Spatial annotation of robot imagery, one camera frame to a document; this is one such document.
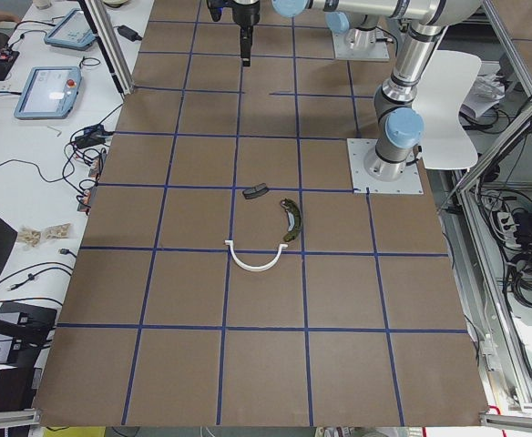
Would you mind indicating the blue teach pendant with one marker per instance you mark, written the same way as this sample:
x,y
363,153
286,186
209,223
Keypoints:
x,y
50,92
72,31

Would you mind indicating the blue teach pendant far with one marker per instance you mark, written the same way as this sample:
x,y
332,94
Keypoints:
x,y
72,31

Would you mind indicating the white plastic chair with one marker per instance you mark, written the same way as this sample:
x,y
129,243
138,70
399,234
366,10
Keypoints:
x,y
441,91

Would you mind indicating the olive green brake shoe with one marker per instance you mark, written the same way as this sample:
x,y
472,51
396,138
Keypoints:
x,y
294,217

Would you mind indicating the aluminium frame post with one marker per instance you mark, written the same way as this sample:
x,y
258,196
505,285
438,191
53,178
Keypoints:
x,y
100,24

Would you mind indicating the black power adapter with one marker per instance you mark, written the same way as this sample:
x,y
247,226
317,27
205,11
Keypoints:
x,y
129,33

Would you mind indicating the bag of small parts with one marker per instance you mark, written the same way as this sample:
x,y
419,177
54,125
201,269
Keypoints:
x,y
34,237

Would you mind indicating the blue teach pendant near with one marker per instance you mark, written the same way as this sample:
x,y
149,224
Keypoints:
x,y
50,92

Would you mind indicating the black brake pad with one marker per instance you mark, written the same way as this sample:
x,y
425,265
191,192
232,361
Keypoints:
x,y
255,191

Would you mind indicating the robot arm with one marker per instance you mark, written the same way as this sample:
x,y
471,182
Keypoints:
x,y
357,30
400,126

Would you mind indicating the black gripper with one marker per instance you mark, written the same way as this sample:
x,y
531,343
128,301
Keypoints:
x,y
245,12

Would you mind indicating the white curved plastic bracket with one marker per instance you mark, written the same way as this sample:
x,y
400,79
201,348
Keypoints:
x,y
255,262

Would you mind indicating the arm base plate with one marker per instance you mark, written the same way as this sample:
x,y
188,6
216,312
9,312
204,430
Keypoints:
x,y
377,53
371,175

